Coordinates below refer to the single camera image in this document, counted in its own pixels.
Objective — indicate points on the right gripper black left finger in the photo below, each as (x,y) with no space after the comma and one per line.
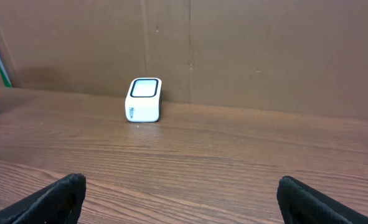
(60,202)

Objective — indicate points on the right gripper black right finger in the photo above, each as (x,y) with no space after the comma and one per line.
(302,204)

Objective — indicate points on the white barcode scanner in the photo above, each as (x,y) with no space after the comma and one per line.
(143,101)

